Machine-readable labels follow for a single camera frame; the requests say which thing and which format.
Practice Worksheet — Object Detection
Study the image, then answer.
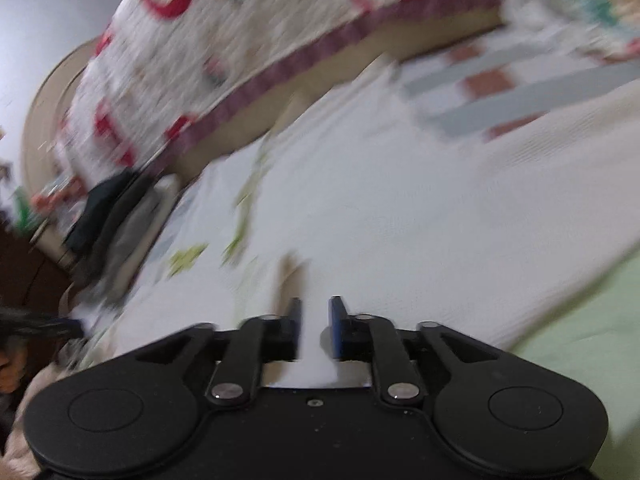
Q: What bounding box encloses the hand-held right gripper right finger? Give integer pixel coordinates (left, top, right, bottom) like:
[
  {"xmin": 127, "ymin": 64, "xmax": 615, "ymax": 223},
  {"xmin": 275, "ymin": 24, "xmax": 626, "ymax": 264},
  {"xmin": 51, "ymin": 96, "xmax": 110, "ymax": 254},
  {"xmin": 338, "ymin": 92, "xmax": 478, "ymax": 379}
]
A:
[{"xmin": 320, "ymin": 296, "xmax": 501, "ymax": 405}]

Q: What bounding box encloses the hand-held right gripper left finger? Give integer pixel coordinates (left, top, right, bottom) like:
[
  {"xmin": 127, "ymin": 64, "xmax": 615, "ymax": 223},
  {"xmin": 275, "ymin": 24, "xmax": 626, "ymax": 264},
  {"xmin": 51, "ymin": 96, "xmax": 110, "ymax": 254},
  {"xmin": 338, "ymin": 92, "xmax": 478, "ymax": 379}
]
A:
[{"xmin": 135, "ymin": 299, "xmax": 303, "ymax": 405}]

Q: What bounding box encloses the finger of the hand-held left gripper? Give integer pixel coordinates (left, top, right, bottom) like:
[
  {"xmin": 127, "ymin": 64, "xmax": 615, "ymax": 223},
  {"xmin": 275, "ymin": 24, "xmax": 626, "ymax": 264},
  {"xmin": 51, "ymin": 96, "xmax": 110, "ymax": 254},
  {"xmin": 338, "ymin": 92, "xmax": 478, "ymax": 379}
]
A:
[{"xmin": 22, "ymin": 314, "xmax": 85, "ymax": 338}]

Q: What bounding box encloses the white waffle-knit shirt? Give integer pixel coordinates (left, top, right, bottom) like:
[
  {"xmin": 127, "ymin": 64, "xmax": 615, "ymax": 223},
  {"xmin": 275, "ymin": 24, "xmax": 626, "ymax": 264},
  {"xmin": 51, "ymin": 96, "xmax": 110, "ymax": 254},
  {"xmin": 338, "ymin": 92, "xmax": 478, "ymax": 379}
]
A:
[{"xmin": 75, "ymin": 60, "xmax": 640, "ymax": 391}]

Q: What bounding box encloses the person's left hand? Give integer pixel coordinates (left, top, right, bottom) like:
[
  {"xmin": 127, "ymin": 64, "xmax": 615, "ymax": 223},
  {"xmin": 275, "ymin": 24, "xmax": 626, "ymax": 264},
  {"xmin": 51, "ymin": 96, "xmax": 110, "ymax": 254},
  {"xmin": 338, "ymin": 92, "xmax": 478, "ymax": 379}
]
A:
[{"xmin": 0, "ymin": 347, "xmax": 27, "ymax": 395}]

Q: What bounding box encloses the dark wooden cabinet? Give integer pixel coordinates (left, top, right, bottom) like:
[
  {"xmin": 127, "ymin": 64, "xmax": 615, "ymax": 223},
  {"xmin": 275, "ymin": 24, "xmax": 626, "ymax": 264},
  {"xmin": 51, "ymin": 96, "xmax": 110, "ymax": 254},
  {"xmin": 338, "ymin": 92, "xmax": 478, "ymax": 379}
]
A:
[{"xmin": 0, "ymin": 225, "xmax": 76, "ymax": 313}]

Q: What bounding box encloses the colourful packaging clutter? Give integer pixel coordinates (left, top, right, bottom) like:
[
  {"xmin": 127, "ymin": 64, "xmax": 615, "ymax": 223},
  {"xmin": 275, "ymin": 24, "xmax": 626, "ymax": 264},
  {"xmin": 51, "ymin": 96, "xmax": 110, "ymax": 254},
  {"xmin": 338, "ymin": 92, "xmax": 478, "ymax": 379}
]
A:
[{"xmin": 15, "ymin": 172, "xmax": 88, "ymax": 233}]

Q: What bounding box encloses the light green sheet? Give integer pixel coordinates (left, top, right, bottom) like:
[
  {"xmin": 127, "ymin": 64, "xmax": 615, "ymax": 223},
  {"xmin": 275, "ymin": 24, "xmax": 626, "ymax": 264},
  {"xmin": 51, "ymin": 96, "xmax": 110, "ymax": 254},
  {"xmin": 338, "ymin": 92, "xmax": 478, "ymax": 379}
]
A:
[{"xmin": 510, "ymin": 255, "xmax": 640, "ymax": 453}]

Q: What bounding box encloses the tan mattress side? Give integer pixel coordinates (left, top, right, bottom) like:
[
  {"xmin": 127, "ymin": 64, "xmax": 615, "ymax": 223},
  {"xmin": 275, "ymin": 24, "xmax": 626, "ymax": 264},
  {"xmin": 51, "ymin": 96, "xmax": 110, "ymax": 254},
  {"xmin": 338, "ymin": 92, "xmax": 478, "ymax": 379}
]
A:
[{"xmin": 22, "ymin": 4, "xmax": 507, "ymax": 261}]

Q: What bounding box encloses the quilted cover with red print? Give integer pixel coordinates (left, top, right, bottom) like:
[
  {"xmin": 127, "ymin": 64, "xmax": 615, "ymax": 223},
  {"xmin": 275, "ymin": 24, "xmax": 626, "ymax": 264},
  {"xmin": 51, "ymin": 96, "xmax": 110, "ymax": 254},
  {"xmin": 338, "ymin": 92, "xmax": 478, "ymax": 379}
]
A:
[{"xmin": 55, "ymin": 0, "xmax": 507, "ymax": 183}]

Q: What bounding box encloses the floral patchwork blanket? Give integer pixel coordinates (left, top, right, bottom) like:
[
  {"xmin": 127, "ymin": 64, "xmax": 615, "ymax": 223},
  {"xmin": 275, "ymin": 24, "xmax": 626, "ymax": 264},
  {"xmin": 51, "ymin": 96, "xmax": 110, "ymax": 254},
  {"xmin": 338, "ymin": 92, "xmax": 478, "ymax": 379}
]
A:
[{"xmin": 500, "ymin": 0, "xmax": 640, "ymax": 63}]

